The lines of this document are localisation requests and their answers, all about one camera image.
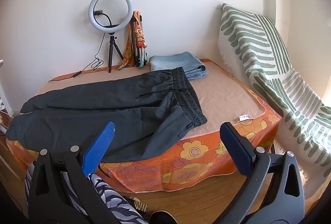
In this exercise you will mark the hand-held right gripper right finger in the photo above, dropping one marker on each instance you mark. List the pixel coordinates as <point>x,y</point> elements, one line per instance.
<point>236,146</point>

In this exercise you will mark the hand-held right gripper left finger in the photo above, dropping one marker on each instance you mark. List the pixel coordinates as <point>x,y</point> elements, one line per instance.
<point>99,146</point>

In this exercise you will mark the dark grey pants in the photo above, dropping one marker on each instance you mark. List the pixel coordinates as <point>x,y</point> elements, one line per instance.
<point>103,110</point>

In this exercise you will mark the orange floral tablecloth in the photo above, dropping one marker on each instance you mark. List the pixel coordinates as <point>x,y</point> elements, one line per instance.
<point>196,162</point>

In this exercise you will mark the zebra print garment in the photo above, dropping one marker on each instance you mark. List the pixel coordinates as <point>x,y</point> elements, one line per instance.
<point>111,195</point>

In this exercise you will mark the beige blanket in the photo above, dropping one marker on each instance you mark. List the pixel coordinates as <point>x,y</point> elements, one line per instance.
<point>227,94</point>

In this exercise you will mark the yellow black striped object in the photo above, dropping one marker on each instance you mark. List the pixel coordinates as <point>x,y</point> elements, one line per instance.
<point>141,205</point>

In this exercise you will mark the black rounded object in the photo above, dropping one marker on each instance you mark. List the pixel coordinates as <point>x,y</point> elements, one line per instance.
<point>163,217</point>

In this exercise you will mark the orange patterned scarf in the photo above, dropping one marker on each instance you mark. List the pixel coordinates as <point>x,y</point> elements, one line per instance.
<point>128,51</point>

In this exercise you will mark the folded light blue jeans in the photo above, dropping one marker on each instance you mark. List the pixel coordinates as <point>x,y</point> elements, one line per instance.
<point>175,61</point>

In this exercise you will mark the green striped white throw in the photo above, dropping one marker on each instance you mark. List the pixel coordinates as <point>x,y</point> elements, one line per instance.
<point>258,40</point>

